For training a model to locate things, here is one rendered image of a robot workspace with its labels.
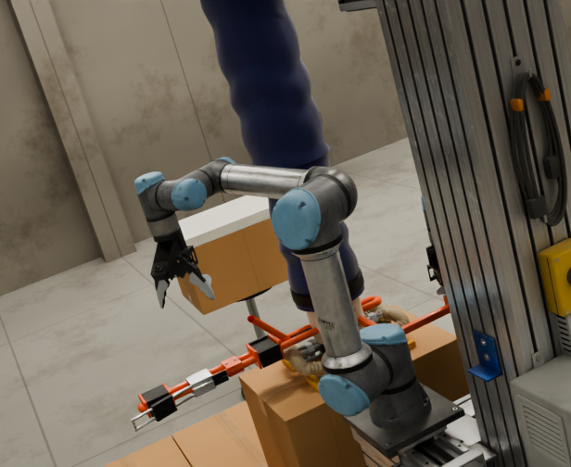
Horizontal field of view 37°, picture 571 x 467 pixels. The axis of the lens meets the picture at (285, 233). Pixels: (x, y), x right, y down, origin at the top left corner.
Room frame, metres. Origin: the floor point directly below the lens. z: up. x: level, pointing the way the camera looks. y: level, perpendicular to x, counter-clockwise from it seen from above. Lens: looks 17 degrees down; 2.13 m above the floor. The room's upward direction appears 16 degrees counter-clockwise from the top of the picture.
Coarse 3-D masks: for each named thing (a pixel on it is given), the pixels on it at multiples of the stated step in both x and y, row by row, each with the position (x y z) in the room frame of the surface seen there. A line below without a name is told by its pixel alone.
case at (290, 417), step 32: (416, 352) 2.32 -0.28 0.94; (448, 352) 2.32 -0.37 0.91; (256, 384) 2.43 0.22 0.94; (288, 384) 2.36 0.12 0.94; (448, 384) 2.31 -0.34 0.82; (256, 416) 2.46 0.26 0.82; (288, 416) 2.17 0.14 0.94; (320, 416) 2.18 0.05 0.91; (288, 448) 2.20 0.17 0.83; (320, 448) 2.17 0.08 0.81; (352, 448) 2.20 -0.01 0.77
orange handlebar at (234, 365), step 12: (372, 300) 2.49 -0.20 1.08; (432, 312) 2.26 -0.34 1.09; (444, 312) 2.26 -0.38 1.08; (372, 324) 2.30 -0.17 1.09; (408, 324) 2.23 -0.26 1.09; (420, 324) 2.23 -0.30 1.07; (300, 336) 2.37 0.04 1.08; (228, 360) 2.33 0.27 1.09; (240, 360) 2.31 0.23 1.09; (252, 360) 2.31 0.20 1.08; (216, 372) 2.29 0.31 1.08; (228, 372) 2.29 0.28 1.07; (180, 384) 2.29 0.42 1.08; (180, 396) 2.23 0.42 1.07; (144, 408) 2.21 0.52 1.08
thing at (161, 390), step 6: (162, 384) 2.29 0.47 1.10; (150, 390) 2.27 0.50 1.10; (156, 390) 2.26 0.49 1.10; (162, 390) 2.25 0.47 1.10; (168, 390) 2.24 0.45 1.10; (138, 396) 2.26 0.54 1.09; (144, 396) 2.25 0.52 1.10; (150, 396) 2.24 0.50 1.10; (156, 396) 2.22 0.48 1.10; (162, 396) 2.22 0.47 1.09; (144, 402) 2.21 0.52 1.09; (150, 402) 2.21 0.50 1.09; (174, 402) 2.23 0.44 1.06; (150, 408) 2.21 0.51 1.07; (150, 414) 2.20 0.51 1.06
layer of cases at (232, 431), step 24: (240, 408) 3.08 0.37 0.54; (192, 432) 3.00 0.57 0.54; (216, 432) 2.94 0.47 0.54; (240, 432) 2.89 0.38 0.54; (144, 456) 2.92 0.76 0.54; (168, 456) 2.87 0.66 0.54; (192, 456) 2.82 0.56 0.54; (216, 456) 2.77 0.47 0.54; (240, 456) 2.72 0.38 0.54; (264, 456) 2.67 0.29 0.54
